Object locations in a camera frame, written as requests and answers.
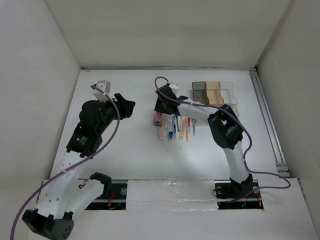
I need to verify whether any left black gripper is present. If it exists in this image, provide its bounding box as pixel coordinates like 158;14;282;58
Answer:
96;93;134;134

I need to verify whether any clear glue bottle blue cap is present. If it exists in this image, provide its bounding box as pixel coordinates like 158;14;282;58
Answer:
167;118;174;140

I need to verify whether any blue clear highlighter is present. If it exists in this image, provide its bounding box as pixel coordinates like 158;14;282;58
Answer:
192;118;196;136

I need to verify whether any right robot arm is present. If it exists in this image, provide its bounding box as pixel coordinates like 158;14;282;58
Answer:
156;83;253;199

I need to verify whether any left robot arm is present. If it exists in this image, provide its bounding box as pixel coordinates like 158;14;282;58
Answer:
22;93;136;240

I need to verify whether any transparent desk organizer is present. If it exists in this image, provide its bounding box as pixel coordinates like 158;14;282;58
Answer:
191;81;239;118

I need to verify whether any blue gel pen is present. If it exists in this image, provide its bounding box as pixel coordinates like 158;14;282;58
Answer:
174;114;180;132

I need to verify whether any yellow highlighter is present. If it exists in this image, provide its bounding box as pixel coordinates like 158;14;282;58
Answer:
179;116;186;140

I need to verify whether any pink correction tape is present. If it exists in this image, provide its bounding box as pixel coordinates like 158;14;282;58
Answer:
158;127;165;141

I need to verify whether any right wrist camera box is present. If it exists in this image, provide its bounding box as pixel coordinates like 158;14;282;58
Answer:
168;82;179;95

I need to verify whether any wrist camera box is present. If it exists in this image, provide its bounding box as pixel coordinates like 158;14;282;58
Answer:
92;80;111;102
168;82;179;95

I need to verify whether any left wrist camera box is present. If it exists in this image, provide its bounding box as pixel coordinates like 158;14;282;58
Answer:
92;80;111;102

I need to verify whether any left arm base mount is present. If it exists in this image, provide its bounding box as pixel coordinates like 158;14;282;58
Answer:
86;180;128;211

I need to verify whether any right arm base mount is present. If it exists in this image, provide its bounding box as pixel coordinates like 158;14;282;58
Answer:
212;180;264;210

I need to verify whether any aluminium rail right side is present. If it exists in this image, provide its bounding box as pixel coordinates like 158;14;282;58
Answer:
249;68;291;178

